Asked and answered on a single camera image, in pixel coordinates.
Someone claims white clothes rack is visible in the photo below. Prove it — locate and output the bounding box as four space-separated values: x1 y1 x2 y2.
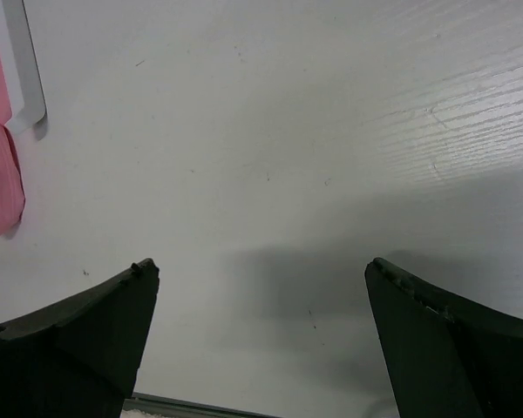
0 0 46 134

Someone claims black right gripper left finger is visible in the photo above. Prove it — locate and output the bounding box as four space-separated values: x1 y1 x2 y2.
0 259 160 417

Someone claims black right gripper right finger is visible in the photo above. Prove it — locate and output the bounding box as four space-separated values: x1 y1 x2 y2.
364 258 523 417

